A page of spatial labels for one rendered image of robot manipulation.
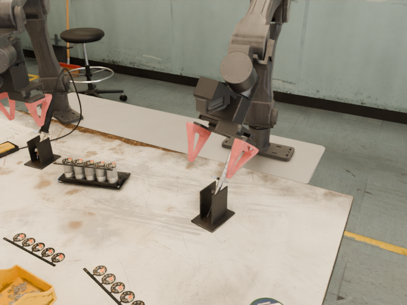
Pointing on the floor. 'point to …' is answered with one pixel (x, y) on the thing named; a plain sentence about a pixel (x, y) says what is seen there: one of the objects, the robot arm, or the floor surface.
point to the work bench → (166, 226)
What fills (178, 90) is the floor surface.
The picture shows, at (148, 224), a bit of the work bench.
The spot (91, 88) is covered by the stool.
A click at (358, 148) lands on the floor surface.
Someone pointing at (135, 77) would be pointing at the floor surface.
